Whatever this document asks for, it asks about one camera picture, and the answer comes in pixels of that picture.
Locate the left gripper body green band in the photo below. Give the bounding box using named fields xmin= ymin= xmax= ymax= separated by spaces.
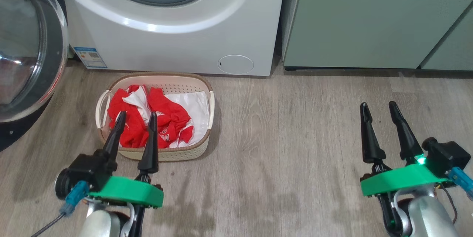
xmin=89 ymin=176 xmax=164 ymax=237

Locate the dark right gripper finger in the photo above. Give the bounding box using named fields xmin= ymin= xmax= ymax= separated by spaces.
xmin=388 ymin=101 xmax=425 ymax=160
xmin=360 ymin=102 xmax=387 ymax=164

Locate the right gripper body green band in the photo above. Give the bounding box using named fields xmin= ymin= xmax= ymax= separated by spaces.
xmin=360 ymin=163 xmax=450 ymax=236

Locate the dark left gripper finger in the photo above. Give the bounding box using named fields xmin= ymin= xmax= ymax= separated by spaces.
xmin=137 ymin=112 xmax=160 ymax=174
xmin=102 ymin=111 xmax=127 ymax=164

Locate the red white garment with tag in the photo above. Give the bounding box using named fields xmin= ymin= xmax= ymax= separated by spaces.
xmin=107 ymin=85 xmax=152 ymax=148

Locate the red white printed garment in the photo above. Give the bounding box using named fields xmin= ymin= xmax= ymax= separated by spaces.
xmin=148 ymin=87 xmax=194 ymax=148

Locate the washing machine door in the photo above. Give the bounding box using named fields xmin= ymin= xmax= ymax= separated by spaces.
xmin=0 ymin=0 xmax=69 ymax=152

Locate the white front-load washing machine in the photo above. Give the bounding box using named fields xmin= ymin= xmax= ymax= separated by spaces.
xmin=57 ymin=0 xmax=287 ymax=77

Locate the beige perforated laundry basket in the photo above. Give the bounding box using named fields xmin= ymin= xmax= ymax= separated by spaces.
xmin=95 ymin=72 xmax=215 ymax=162

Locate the blue energy label sticker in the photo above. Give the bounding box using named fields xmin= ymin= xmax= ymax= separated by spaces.
xmin=73 ymin=47 xmax=108 ymax=69

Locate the round white filter cover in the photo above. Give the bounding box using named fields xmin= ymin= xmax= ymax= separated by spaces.
xmin=217 ymin=55 xmax=255 ymax=75

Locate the pale green cabinet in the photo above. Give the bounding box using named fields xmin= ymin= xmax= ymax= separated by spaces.
xmin=282 ymin=0 xmax=473 ymax=71

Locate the thin black right gripper cable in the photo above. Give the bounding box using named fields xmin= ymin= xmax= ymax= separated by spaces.
xmin=440 ymin=187 xmax=459 ymax=225

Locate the grey left camera cable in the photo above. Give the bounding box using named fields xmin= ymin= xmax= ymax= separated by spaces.
xmin=30 ymin=212 xmax=68 ymax=237

